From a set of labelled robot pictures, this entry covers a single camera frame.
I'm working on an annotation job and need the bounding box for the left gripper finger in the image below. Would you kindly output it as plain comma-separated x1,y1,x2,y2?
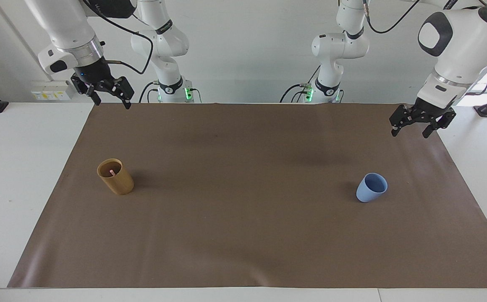
389,104,417,137
422,108,457,139

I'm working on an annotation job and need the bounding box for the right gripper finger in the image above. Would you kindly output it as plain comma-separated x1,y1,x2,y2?
71,73,102,106
100,76,135,110

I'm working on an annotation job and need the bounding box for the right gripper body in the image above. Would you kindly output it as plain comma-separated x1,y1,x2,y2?
73,57,115,87

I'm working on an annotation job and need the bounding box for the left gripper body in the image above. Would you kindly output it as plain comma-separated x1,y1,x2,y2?
412,97,448,119

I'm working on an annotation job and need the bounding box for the blue cup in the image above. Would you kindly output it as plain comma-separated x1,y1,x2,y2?
356,172,389,203

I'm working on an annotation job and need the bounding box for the bamboo cup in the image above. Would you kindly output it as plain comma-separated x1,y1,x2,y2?
97,158,135,196

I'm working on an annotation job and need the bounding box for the white wall socket strip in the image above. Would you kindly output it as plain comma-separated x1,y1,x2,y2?
31,80,73,102

